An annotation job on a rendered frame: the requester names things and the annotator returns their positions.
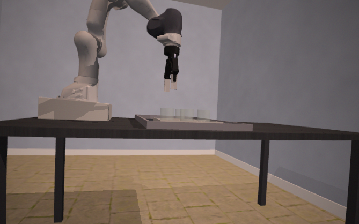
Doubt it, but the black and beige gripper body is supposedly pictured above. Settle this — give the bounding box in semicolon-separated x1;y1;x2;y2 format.
164;45;180;62

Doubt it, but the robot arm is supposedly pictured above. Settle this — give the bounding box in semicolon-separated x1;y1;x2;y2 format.
56;0;182;102

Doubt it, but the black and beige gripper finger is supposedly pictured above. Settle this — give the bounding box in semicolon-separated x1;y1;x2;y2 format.
164;60;171;92
168;54;179;89

